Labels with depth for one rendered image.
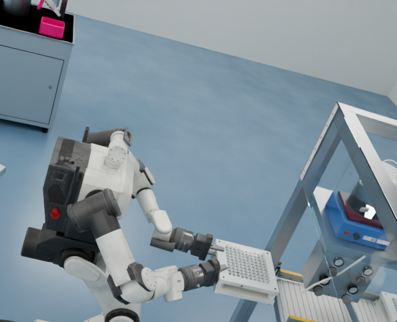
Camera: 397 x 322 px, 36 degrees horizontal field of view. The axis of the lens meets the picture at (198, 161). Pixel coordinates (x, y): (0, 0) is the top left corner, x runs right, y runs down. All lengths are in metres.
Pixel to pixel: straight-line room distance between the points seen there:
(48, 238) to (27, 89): 2.32
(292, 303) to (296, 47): 5.43
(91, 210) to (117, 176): 0.21
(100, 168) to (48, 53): 2.34
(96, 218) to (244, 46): 5.74
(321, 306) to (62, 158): 1.25
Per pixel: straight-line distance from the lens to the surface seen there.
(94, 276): 2.39
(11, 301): 3.36
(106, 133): 2.37
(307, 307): 2.64
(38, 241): 2.36
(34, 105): 4.58
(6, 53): 4.43
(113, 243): 1.98
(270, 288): 2.43
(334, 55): 7.95
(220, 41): 7.46
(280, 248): 2.62
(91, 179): 2.10
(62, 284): 3.50
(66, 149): 2.20
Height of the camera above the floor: 2.40
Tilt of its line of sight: 29 degrees down
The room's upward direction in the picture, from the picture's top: 21 degrees clockwise
